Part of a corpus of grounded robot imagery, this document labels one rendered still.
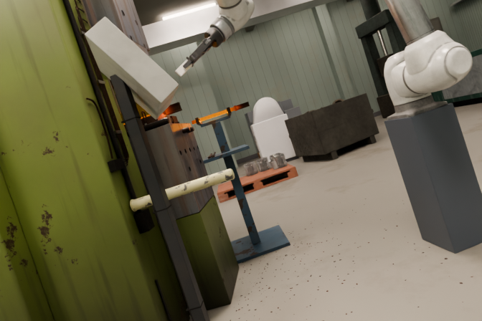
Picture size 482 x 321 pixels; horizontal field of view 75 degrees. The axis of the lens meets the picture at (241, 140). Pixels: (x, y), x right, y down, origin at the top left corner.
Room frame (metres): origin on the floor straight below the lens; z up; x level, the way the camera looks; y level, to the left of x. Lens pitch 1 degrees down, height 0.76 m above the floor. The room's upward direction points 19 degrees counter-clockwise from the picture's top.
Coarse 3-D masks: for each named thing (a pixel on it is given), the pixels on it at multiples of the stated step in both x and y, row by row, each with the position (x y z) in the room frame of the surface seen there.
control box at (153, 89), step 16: (96, 32) 0.88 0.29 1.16; (112, 32) 0.90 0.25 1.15; (96, 48) 0.91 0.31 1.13; (112, 48) 0.89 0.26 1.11; (128, 48) 0.91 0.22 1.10; (112, 64) 0.95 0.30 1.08; (128, 64) 0.90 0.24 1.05; (144, 64) 0.91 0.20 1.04; (128, 80) 0.97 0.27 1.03; (144, 80) 0.91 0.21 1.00; (160, 80) 0.92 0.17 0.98; (144, 96) 1.01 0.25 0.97; (160, 96) 0.92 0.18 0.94; (160, 112) 1.15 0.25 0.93
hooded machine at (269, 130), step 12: (264, 108) 5.68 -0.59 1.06; (276, 108) 5.68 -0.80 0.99; (264, 120) 5.66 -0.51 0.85; (276, 120) 5.64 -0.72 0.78; (252, 132) 5.88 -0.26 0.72; (264, 132) 5.64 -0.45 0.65; (276, 132) 5.64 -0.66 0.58; (264, 144) 5.63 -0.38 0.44; (276, 144) 5.64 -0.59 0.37; (288, 144) 5.64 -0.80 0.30; (264, 156) 5.63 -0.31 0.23; (288, 156) 5.64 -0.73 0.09
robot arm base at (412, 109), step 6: (432, 96) 1.35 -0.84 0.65; (408, 102) 1.35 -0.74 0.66; (414, 102) 1.32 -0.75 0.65; (420, 102) 1.32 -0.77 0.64; (426, 102) 1.32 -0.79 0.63; (432, 102) 1.33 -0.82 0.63; (438, 102) 1.32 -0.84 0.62; (444, 102) 1.31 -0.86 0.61; (396, 108) 1.40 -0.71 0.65; (402, 108) 1.36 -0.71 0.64; (408, 108) 1.34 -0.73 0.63; (414, 108) 1.33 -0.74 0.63; (420, 108) 1.31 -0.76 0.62; (426, 108) 1.31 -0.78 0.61; (432, 108) 1.31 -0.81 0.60; (396, 114) 1.40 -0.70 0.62; (402, 114) 1.36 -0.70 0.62; (408, 114) 1.31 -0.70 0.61; (414, 114) 1.29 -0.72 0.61
